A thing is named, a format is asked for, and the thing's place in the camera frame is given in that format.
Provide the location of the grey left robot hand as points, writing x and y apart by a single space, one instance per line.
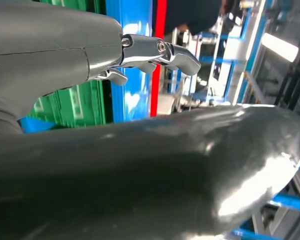
140 185

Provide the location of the red barrier belt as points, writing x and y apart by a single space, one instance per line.
156 92

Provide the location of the person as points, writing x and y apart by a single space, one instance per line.
190 13

